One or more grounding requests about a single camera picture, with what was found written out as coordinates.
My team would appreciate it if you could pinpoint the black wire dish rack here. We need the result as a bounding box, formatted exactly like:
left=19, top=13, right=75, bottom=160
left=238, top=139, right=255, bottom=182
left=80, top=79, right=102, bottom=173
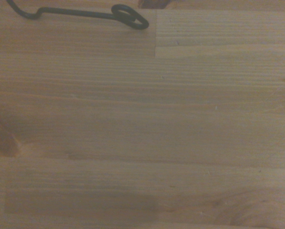
left=6, top=0, right=149, bottom=30

